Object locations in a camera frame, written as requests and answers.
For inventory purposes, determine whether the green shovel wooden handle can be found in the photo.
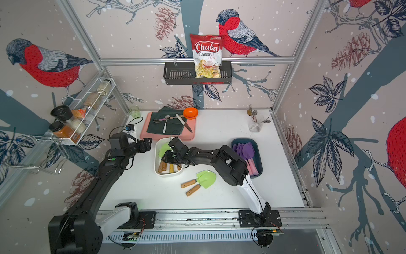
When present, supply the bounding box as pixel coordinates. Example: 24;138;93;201
181;170;216;189
158;143;171;174
181;179;215;197

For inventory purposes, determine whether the white storage tray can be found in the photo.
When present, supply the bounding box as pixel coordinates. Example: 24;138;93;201
154;138;183;177

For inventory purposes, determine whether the purple shovel pink handle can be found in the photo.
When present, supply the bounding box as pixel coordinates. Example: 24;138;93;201
243;142;259;176
232;143;244;159

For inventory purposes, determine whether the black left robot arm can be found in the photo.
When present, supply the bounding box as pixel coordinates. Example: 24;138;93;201
48;132;152;254

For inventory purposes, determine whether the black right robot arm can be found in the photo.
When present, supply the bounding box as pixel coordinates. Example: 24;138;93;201
163;137;271;226

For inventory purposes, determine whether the teal storage tray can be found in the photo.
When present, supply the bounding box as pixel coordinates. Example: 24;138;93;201
231;138;263;178

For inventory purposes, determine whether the pink cutting board tray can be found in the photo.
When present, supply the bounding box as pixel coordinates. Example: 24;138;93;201
140;112;196;141

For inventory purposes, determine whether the dark green cloth napkin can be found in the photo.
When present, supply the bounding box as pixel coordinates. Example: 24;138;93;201
147;106;187;135

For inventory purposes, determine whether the small green glass cup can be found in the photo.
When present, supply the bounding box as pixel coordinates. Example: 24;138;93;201
129;105;141;119

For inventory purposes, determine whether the iridescent spoon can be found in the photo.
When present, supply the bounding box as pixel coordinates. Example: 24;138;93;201
153;116;177;123

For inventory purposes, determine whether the orange plastic bowl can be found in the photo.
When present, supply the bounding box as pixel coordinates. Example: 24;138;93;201
183;107;198;120

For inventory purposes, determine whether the orange spice jar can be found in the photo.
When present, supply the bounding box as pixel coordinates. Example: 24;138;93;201
49;121;80;142

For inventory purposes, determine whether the black lid spice jar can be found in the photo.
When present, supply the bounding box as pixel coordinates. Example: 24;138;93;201
50;105;73;122

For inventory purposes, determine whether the clear glass with cutlery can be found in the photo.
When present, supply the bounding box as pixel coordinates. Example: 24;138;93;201
246;104;271;133

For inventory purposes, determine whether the Chuba cassava chips bag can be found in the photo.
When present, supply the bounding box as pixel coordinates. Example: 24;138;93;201
190;35;223;78

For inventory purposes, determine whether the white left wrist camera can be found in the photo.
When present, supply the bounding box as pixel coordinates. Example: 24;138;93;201
124;124;136;133

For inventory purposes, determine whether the white handled knife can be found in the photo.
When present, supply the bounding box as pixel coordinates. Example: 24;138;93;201
176;114;193;133

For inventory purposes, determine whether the metal spoon white handle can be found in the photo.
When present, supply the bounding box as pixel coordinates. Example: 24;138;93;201
162;115;170;133

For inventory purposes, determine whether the white wire spice rack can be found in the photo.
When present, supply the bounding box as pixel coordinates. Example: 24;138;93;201
57;77;116;146

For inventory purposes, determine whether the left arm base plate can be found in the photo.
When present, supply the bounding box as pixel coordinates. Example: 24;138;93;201
119;211;156;230

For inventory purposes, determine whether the black wire wall basket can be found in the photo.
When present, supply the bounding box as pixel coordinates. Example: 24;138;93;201
163;61;232;85

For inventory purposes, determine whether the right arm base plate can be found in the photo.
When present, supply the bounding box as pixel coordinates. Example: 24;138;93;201
238;210;282;228

